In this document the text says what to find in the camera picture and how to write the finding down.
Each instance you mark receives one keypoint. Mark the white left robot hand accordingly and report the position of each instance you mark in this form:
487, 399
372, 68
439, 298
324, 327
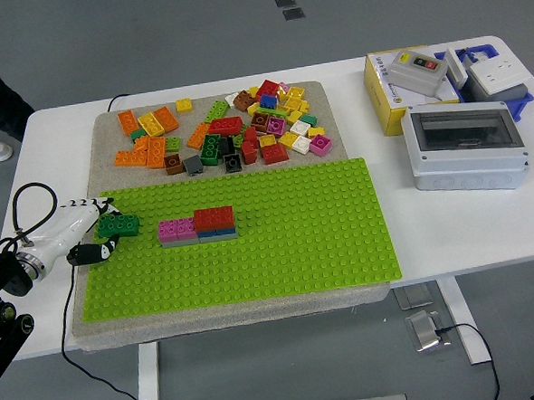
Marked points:
58, 235

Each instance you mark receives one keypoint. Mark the long dark green toy brick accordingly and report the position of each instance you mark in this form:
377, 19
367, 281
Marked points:
123, 224
210, 149

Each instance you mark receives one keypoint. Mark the long pink toy brick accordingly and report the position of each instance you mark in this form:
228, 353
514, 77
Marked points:
175, 228

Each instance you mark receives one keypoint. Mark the small orange toy brick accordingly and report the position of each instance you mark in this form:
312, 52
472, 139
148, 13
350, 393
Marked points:
141, 144

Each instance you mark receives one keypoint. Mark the small dark green toy brick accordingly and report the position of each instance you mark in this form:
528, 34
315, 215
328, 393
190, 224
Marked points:
308, 119
137, 135

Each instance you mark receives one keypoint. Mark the square brown toy brick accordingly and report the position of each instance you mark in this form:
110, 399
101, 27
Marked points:
173, 164
260, 121
244, 99

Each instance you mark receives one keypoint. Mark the flat grey toy brick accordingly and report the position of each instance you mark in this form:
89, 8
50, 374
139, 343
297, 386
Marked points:
197, 242

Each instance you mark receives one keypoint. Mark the long yellow toy brick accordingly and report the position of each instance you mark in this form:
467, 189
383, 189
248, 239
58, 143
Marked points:
151, 124

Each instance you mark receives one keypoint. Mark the square lime toy brick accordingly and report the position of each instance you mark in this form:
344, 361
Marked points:
239, 139
173, 144

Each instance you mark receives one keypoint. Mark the square grey toy brick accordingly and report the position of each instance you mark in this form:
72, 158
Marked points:
193, 165

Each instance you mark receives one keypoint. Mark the flat blue toy brick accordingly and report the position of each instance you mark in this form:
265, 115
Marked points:
217, 232

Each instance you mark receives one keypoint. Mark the square yellow toy brick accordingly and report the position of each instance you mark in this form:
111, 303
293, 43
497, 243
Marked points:
288, 140
267, 140
292, 103
296, 92
294, 116
184, 105

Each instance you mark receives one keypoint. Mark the long lime toy brick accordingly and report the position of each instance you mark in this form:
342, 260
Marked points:
216, 111
276, 113

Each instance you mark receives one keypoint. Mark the small red toy brick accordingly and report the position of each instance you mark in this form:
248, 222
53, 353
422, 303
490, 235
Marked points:
249, 153
250, 135

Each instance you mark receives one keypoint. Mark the small white toy brick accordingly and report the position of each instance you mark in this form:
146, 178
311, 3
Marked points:
231, 98

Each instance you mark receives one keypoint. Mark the square red toy brick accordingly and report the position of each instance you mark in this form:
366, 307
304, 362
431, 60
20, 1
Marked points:
274, 153

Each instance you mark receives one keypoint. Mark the small yellow toy brick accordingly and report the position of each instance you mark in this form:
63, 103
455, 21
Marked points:
253, 108
305, 105
253, 91
316, 131

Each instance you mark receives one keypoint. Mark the lime green studded baseplate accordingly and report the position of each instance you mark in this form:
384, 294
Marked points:
296, 234

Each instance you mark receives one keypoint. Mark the square magenta toy brick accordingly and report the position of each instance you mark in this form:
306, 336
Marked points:
320, 144
275, 125

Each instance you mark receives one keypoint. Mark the square blue toy brick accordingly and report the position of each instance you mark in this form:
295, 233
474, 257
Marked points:
267, 101

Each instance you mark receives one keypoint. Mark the square white toy brick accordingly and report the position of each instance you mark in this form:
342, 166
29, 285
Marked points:
300, 127
301, 144

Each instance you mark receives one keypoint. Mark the small pink toy brick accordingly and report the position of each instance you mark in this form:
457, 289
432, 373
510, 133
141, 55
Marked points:
283, 86

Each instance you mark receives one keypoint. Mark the white table leg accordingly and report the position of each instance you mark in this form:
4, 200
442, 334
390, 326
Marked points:
149, 384
460, 315

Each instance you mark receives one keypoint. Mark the grey-brown mat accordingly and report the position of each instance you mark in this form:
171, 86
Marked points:
211, 322

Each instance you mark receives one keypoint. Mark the dark floor plate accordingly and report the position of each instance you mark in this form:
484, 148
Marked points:
285, 1
293, 13

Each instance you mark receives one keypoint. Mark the yellow cardboard box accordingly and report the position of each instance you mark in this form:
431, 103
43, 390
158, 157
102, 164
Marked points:
379, 102

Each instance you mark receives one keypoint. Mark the metal floor plate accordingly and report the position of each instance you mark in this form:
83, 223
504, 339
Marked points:
425, 333
413, 297

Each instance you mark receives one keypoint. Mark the white distribution box clear lid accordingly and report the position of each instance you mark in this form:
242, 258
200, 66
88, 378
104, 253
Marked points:
464, 170

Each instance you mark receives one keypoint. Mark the white plastic part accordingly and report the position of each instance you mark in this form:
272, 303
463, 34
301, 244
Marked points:
455, 68

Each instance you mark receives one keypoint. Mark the grey plastic box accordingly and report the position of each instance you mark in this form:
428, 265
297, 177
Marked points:
514, 93

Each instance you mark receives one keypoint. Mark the blue plastic bin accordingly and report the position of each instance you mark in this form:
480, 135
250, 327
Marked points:
521, 103

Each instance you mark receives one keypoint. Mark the grey push-button switch box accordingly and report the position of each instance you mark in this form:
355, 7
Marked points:
413, 74

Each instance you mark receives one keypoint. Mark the white wall socket panel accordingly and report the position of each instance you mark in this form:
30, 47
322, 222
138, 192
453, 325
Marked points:
497, 75

